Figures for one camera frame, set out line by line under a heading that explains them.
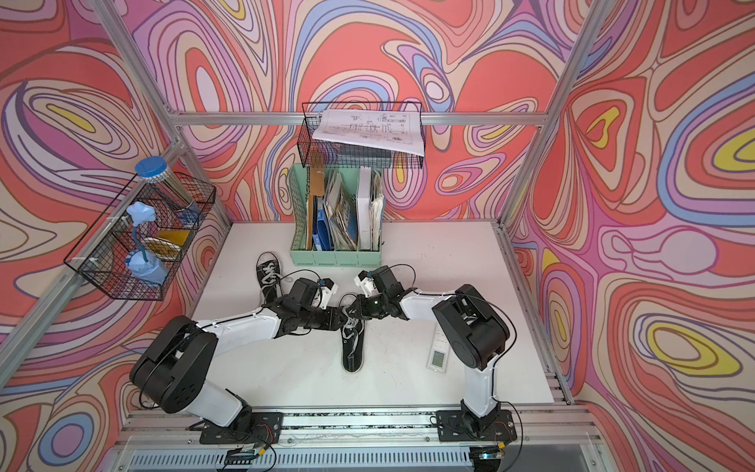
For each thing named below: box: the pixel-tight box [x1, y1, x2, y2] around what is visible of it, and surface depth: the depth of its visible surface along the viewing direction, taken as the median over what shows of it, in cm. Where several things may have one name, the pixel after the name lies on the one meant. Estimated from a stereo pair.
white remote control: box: [425, 322, 451, 374], surface depth 86 cm
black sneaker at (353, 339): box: [340, 304, 366, 374], surface depth 88 cm
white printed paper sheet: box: [311, 110, 425, 158], surface depth 85 cm
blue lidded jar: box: [134, 156, 199, 220], surface depth 75 cm
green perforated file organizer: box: [288, 164, 385, 268], surface depth 103 cm
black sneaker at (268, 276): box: [255, 250, 284, 307], surface depth 101 cm
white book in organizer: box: [356, 166, 373, 251], surface depth 98 cm
